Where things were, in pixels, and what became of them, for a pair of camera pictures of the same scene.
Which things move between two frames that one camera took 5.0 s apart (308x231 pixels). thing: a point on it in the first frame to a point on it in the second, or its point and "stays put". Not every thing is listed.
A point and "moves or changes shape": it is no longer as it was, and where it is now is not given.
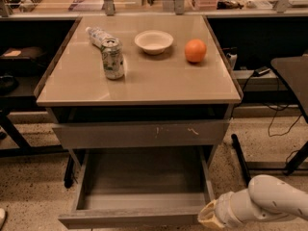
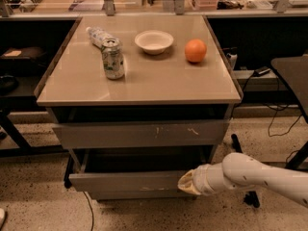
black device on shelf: (261, 71) stays put
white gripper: (223, 208) to (201, 179)
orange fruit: (195, 50) stays put
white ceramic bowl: (153, 41) stays put
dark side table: (293, 70) stays put
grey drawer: (140, 187) moves or changes shape
